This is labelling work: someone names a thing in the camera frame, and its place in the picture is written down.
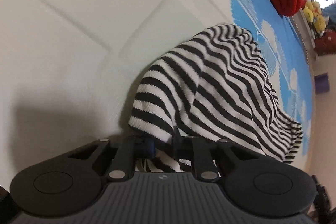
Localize black white striped hoodie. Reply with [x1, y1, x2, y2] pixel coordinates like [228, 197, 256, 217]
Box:
[128, 23, 303, 172]

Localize purple box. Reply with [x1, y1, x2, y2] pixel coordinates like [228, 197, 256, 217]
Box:
[314, 73, 330, 94]

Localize blue cream patterned bedsheet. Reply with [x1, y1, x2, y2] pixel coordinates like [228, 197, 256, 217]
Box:
[1, 0, 313, 188]

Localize yellow plush toys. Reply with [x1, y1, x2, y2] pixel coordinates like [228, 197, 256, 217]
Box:
[303, 0, 327, 36]

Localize wooden bed frame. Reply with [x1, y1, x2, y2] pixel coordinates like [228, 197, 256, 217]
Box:
[290, 9, 317, 78]

